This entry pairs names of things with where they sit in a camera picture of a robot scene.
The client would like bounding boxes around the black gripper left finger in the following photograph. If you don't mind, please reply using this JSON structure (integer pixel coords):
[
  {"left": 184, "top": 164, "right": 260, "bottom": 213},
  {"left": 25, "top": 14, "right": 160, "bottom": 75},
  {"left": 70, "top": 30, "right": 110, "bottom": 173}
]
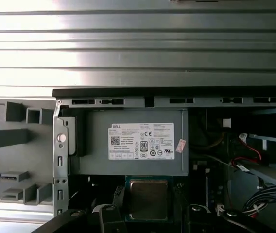
[{"left": 31, "top": 185, "right": 127, "bottom": 233}]

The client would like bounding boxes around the grey power supply unit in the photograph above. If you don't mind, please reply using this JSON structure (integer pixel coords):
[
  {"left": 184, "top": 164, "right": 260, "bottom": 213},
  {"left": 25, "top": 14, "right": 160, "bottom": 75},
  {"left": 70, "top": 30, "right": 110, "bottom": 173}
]
[{"left": 76, "top": 109, "right": 189, "bottom": 176}]

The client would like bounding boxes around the grey parts rack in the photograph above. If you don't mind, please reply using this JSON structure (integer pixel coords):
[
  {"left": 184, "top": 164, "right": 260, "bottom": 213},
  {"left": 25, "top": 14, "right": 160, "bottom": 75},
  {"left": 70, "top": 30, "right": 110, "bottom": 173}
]
[{"left": 0, "top": 97, "right": 57, "bottom": 206}]

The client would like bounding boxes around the black PC case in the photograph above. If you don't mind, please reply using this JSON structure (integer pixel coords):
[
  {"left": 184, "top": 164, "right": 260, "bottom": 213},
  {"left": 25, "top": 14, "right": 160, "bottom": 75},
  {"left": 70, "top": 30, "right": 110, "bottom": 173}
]
[{"left": 52, "top": 87, "right": 276, "bottom": 233}]

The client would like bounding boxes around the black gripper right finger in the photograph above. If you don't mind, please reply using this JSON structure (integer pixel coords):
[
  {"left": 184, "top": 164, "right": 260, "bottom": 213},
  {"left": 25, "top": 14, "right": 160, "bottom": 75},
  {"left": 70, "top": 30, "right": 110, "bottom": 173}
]
[{"left": 175, "top": 183, "right": 276, "bottom": 233}]

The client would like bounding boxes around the silver CPU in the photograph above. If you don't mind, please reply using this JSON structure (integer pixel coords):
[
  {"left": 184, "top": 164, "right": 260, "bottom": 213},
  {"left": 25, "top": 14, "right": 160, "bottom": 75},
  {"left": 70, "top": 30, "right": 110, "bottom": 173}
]
[{"left": 125, "top": 175, "right": 175, "bottom": 222}]

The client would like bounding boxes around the thin yellow wire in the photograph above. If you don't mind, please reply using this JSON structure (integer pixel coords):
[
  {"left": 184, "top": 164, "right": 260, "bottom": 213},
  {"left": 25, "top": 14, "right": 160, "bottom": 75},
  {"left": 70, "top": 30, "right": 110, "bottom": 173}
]
[{"left": 189, "top": 132, "right": 225, "bottom": 151}]

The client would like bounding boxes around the red power wire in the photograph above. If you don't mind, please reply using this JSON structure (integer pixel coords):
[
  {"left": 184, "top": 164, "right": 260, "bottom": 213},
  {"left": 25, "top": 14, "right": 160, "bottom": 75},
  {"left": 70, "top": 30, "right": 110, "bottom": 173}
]
[{"left": 231, "top": 143, "right": 262, "bottom": 167}]

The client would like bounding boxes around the black sleeved wire bundle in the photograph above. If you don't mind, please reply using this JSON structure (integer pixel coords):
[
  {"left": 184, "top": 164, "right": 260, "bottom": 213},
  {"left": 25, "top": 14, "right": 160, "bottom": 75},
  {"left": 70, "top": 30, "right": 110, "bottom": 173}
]
[{"left": 242, "top": 185, "right": 276, "bottom": 214}]

